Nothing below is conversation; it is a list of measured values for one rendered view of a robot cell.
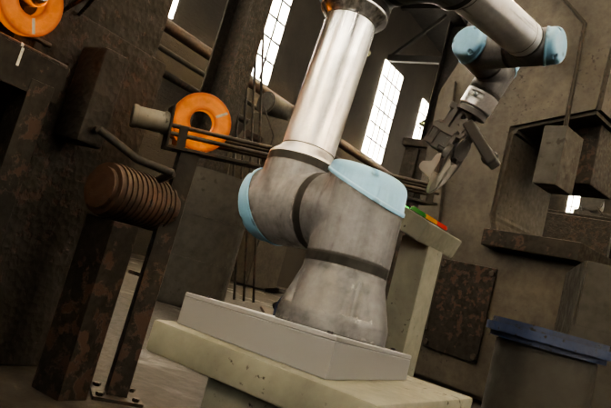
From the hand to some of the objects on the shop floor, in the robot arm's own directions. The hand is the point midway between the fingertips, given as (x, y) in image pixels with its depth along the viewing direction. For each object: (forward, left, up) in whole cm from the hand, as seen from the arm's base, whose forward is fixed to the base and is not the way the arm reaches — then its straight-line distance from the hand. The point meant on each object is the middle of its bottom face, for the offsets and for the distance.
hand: (433, 189), depth 143 cm
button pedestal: (+3, -12, -66) cm, 67 cm away
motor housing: (+66, +17, -66) cm, 95 cm away
